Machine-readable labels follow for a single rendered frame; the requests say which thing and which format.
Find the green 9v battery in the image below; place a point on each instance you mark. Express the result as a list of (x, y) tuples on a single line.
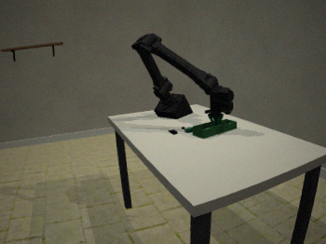
[(188, 130)]

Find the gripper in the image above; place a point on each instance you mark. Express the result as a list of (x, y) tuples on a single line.
[(214, 116)]

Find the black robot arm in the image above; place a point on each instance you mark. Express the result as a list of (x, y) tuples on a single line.
[(151, 43)]

